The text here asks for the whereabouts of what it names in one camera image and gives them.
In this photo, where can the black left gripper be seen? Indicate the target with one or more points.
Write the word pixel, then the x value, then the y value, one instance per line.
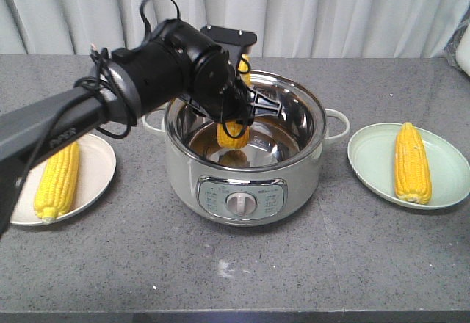
pixel 218 93

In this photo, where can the corn cob pale patchy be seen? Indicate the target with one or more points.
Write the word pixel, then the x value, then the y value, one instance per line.
pixel 233 135

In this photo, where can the cream white plate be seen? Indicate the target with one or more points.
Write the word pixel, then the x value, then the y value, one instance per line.
pixel 96 170

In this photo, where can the light green plate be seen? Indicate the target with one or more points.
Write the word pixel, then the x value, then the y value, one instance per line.
pixel 371 154

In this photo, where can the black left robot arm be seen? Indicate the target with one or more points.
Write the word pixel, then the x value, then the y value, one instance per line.
pixel 175 60

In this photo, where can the green electric cooking pot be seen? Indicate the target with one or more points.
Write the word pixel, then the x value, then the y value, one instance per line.
pixel 267 180

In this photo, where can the white pleated curtain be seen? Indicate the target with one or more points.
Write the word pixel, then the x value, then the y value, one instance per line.
pixel 285 28

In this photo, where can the white rice cooker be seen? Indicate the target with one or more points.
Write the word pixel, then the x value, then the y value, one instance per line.
pixel 457 50

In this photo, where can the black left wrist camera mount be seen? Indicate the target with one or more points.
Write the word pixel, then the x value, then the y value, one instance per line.
pixel 236 41

